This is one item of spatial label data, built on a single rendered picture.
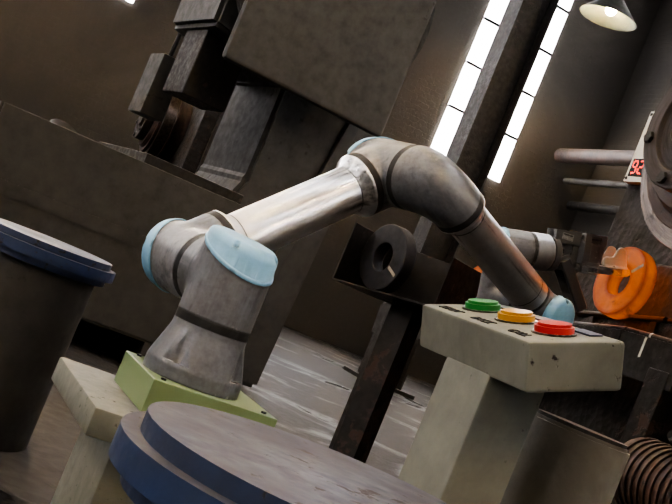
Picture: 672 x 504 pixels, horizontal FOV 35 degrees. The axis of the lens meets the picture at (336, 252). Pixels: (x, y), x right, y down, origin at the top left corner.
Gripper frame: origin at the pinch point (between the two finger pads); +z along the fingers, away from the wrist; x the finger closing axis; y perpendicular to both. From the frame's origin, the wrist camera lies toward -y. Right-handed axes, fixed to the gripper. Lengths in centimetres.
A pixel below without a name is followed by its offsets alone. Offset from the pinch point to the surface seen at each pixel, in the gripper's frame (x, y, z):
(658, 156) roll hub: -13.4, 23.9, -7.0
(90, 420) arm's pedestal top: -48, -27, -115
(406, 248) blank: 23.7, -1.6, -40.1
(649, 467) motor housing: -52, -28, -29
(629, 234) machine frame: 19.2, 8.7, 13.1
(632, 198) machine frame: 23.2, 17.2, 15.3
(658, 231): -10.9, 9.6, -2.3
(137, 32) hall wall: 977, 160, 55
